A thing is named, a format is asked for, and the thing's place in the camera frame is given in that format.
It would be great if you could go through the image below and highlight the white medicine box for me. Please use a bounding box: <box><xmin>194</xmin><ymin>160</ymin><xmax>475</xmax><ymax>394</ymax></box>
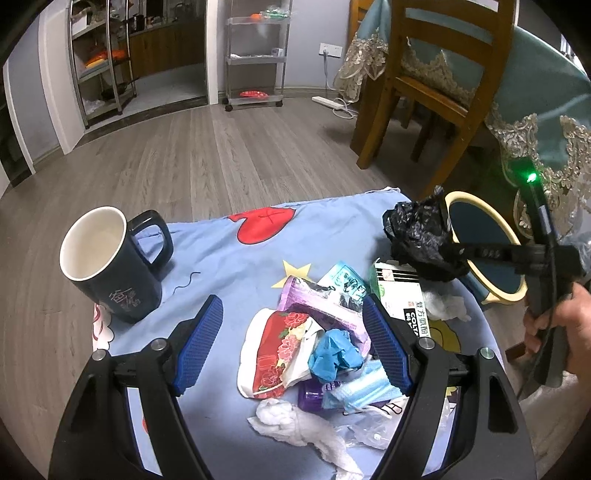
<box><xmin>370</xmin><ymin>259</ymin><xmax>431</xmax><ymax>337</ymax></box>

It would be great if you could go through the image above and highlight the light blue face mask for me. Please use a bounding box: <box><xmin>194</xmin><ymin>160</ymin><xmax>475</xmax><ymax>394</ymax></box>
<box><xmin>322</xmin><ymin>360</ymin><xmax>403</xmax><ymax>413</ymax></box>

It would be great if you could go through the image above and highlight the wooden dining chair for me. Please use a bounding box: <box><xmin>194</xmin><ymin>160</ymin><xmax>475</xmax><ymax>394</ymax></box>
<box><xmin>351</xmin><ymin>1</ymin><xmax>517</xmax><ymax>195</ymax></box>

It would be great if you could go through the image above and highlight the purple small packet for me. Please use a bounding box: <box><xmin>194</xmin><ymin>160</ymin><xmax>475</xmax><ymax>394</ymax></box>
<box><xmin>297</xmin><ymin>378</ymin><xmax>341</xmax><ymax>413</ymax></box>

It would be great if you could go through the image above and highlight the purple snack wrapper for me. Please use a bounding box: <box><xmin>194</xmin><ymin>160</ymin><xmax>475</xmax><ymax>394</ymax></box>
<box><xmin>277</xmin><ymin>276</ymin><xmax>370</xmax><ymax>358</ymax></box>

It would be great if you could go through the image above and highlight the metal kitchen storage rack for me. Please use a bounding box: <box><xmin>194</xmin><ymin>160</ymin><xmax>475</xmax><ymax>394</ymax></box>
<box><xmin>66</xmin><ymin>0</ymin><xmax>136</xmax><ymax>128</ymax></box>

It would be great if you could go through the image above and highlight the red floral white wrapper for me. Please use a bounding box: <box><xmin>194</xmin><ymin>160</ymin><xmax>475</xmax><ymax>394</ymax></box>
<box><xmin>236</xmin><ymin>308</ymin><xmax>325</xmax><ymax>400</ymax></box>

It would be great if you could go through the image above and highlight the dark blue ceramic mug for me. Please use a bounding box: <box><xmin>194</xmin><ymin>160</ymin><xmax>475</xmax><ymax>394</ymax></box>
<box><xmin>59</xmin><ymin>206</ymin><xmax>173</xmax><ymax>324</ymax></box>

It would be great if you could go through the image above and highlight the white tissue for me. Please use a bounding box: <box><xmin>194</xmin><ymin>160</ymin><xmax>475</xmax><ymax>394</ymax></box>
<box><xmin>247</xmin><ymin>398</ymin><xmax>363</xmax><ymax>479</ymax></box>

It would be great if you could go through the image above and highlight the white power strip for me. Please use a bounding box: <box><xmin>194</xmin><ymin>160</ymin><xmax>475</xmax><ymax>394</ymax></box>
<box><xmin>311</xmin><ymin>96</ymin><xmax>346</xmax><ymax>111</ymax></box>

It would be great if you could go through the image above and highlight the black plastic bag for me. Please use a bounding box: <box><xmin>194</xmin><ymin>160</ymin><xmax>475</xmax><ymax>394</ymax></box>
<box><xmin>383</xmin><ymin>185</ymin><xmax>470</xmax><ymax>282</ymax></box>

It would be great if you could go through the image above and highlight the blue crumpled glove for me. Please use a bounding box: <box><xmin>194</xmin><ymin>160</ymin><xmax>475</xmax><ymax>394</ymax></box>
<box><xmin>308</xmin><ymin>329</ymin><xmax>363</xmax><ymax>384</ymax></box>

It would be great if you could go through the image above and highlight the person's right hand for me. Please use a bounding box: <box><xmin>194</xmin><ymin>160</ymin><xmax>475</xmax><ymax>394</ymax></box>
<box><xmin>523</xmin><ymin>283</ymin><xmax>591</xmax><ymax>383</ymax></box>

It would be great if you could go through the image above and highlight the teal foil packet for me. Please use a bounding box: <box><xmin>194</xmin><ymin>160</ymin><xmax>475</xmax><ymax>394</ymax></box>
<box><xmin>318</xmin><ymin>262</ymin><xmax>369</xmax><ymax>312</ymax></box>

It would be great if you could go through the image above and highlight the yellow-rimmed teal trash bin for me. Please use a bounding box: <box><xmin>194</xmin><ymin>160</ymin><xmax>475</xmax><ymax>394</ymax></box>
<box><xmin>445</xmin><ymin>191</ymin><xmax>527</xmax><ymax>305</ymax></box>

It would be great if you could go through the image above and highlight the grey rolling shelf cart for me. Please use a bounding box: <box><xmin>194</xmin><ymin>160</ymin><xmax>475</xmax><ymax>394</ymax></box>
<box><xmin>222</xmin><ymin>1</ymin><xmax>293</xmax><ymax>112</ymax></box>

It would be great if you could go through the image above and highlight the clear plastic film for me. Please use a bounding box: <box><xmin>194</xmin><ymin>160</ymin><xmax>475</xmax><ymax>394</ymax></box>
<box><xmin>337</xmin><ymin>396</ymin><xmax>409</xmax><ymax>450</ymax></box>

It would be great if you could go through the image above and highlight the light blue cartoon cloth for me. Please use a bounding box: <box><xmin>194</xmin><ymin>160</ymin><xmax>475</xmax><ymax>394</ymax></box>
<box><xmin>91</xmin><ymin>186</ymin><xmax>505</xmax><ymax>480</ymax></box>

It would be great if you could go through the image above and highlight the teal lace-trimmed tablecloth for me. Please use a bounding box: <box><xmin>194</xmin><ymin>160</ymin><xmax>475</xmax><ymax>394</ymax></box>
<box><xmin>334</xmin><ymin>1</ymin><xmax>590</xmax><ymax>237</ymax></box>

